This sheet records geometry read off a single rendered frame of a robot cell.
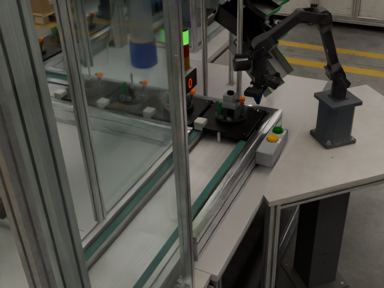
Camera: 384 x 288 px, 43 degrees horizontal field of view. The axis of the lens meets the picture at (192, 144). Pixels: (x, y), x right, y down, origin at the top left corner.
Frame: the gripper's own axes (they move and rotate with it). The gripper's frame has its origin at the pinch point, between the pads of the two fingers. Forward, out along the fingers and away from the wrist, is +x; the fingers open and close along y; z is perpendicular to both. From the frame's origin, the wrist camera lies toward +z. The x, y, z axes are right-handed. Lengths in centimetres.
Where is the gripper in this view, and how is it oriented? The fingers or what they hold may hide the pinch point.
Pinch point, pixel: (258, 96)
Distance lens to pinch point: 203.0
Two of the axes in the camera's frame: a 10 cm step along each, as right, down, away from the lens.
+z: 9.0, 2.0, -3.8
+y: 4.3, -5.0, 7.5
